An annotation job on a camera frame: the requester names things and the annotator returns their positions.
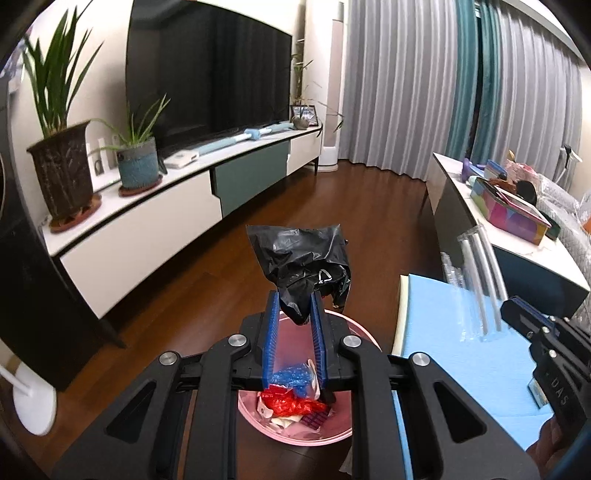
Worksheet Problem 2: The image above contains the pink trash bin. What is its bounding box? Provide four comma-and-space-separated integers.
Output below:
238, 313, 353, 447

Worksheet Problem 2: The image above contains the cream paper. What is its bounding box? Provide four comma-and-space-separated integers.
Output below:
256, 391, 304, 430

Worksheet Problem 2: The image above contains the blue plastic bag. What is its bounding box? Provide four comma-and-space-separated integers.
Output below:
269, 363, 314, 398

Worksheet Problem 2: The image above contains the light blue stick massager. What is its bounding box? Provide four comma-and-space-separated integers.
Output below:
192, 122, 294, 156

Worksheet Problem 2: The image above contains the black flat screen television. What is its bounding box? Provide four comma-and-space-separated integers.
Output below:
125, 1, 291, 151

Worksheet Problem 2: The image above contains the blue table mat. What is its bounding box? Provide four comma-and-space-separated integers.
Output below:
390, 273, 555, 480

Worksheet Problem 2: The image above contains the tall plant dark pot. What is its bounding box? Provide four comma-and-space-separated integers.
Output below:
23, 8, 101, 233

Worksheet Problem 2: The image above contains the red plastic bag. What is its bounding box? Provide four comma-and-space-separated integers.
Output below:
259, 385, 329, 417

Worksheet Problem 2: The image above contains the grey curtain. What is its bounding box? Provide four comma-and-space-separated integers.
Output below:
339, 1, 584, 187

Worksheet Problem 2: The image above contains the small plant blue pot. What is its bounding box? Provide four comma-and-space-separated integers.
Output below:
92, 95, 170, 197

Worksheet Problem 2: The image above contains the white green tv cabinet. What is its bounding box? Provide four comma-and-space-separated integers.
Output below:
41, 127, 322, 321

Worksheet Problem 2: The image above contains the white fan base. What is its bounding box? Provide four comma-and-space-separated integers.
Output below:
1, 363, 57, 436

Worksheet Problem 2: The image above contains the colourful rectangular box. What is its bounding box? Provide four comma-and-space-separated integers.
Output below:
471, 178, 551, 245

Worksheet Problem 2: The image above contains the clear plastic wrapper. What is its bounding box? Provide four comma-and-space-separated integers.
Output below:
441, 223, 509, 342

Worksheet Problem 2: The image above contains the small picture frame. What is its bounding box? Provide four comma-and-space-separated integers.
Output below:
290, 104, 320, 129

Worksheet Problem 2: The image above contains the person right hand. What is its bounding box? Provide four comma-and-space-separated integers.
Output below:
526, 416, 590, 479

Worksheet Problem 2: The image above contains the teal curtain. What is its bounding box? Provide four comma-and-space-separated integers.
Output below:
446, 1, 502, 162

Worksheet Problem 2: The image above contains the black plastic bag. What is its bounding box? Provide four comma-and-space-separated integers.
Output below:
246, 225, 352, 325

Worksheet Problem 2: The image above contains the bamboo plant by television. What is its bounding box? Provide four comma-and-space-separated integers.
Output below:
290, 38, 345, 133

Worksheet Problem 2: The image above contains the white remote box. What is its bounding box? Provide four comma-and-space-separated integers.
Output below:
163, 150, 199, 170

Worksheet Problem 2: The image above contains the white standing air conditioner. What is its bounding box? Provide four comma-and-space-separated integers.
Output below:
304, 1, 348, 173

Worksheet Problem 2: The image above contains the black pink patterned wrapper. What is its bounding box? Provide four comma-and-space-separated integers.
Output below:
300, 412, 329, 431

